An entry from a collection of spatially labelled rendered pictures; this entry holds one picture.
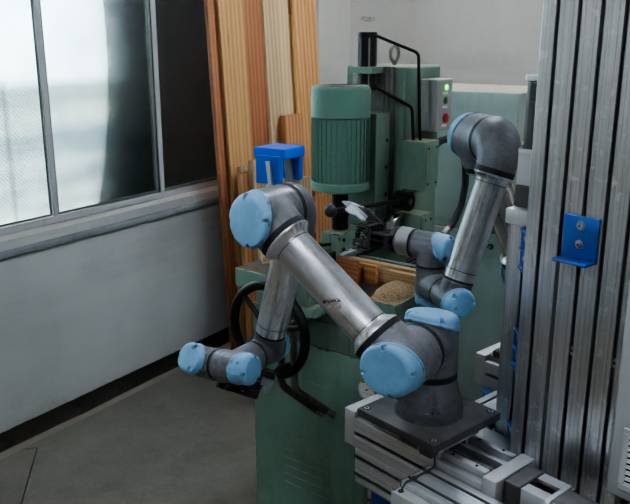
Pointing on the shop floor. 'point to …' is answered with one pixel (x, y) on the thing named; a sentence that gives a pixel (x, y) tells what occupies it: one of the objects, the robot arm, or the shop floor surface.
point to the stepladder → (279, 163)
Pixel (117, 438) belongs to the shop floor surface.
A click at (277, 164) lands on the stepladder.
